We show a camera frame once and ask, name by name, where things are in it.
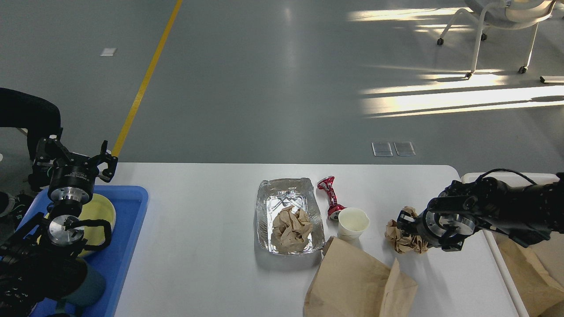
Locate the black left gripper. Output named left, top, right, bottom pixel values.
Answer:
left=32, top=136, right=119, bottom=202

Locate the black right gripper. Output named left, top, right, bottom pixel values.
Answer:
left=397, top=210, right=463, bottom=251

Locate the brown paper ball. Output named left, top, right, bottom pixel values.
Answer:
left=384, top=219, right=429, bottom=254

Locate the white paper cup front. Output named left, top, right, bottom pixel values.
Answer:
left=337, top=207, right=371, bottom=241

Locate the yellow plate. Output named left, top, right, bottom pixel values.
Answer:
left=37, top=194, right=117, bottom=258

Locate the dark green mug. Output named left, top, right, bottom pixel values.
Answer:
left=52, top=258, right=106, bottom=317

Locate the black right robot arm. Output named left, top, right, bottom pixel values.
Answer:
left=397, top=172, right=564, bottom=251

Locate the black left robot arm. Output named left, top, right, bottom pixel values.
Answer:
left=1, top=135, right=118, bottom=317

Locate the blue plastic tray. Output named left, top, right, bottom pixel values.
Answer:
left=18, top=185, right=148, bottom=317

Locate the small grey floor plate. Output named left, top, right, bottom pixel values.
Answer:
left=372, top=142, right=393, bottom=157

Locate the large brown paper bag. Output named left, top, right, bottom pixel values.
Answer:
left=303, top=236, right=418, bottom=317

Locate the crushed red can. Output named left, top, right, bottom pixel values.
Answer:
left=316, top=175, right=346, bottom=221

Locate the white plastic bin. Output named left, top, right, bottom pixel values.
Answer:
left=461, top=171, right=564, bottom=317

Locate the crumpled brown paper in tray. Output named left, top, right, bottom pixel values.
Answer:
left=273, top=207, right=313, bottom=247

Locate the aluminium foil tray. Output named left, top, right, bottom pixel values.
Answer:
left=255, top=178, right=326, bottom=255

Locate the white rolling chair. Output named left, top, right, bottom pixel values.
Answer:
left=437, top=0, right=563, bottom=80

